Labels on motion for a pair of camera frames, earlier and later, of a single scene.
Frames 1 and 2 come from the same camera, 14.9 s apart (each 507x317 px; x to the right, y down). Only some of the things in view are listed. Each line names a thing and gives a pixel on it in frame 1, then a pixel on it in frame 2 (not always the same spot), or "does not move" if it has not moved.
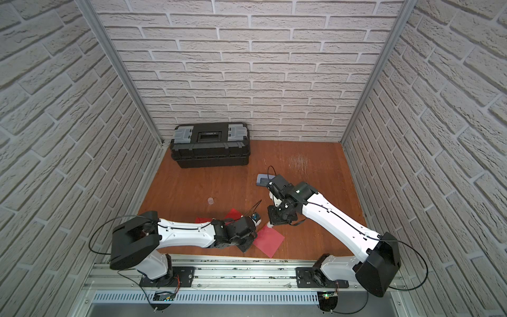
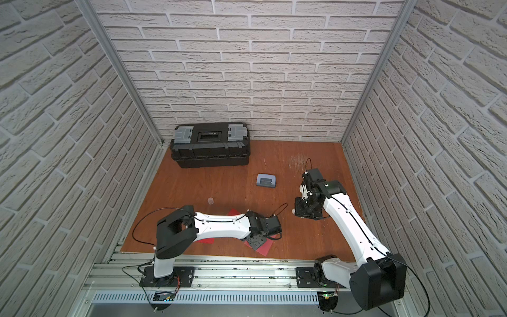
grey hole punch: [263, 179] does not move
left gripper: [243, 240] → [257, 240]
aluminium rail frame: [230, 281] does not move
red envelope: [233, 214] does not move
